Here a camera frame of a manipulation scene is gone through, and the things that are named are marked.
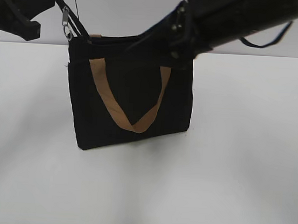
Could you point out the silver metal zipper pull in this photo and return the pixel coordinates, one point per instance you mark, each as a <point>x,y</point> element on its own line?
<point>65,24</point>

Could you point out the tan bag handle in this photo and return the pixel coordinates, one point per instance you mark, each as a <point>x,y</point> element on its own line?
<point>130,91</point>
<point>94,36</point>

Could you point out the black canvas tote bag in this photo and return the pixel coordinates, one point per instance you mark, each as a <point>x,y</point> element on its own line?
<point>92,125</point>

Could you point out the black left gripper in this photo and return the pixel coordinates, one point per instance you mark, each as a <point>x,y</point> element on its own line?
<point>16,17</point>

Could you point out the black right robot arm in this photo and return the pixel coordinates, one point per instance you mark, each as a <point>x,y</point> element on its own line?
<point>223,21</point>

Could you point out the tan front bag handle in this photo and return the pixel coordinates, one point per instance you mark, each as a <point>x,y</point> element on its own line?
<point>130,91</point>

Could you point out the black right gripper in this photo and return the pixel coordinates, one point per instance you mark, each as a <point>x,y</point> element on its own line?
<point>176,34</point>

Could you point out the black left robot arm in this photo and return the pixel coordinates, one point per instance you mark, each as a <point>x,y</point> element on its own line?
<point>16,17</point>

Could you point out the tan rear bag handle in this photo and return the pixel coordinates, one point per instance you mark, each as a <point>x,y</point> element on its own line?
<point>94,36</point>

